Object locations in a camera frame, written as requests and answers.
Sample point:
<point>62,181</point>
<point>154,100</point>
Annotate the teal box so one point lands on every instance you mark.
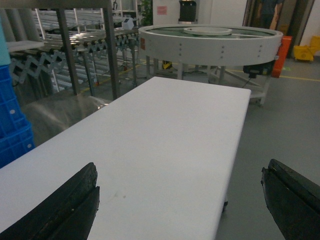
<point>4,52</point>

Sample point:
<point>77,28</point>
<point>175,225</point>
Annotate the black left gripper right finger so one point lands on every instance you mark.
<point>293,201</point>

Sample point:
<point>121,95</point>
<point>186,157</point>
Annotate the orange motor cover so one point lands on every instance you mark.
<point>281,56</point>

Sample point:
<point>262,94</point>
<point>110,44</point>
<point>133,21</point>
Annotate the black motor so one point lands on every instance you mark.
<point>263,69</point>

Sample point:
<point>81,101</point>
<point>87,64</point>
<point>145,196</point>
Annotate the yellow mop bucket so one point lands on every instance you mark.
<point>307,52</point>

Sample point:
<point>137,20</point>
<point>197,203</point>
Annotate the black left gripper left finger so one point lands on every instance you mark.
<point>67,214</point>

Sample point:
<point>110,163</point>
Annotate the expandable roller conveyor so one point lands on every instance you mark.
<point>48,59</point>

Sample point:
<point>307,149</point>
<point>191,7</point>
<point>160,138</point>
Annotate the blue crate top left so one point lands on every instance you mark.
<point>16,135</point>

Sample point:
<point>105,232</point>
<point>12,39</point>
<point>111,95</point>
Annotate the white round conveyor table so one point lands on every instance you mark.
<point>171,49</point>

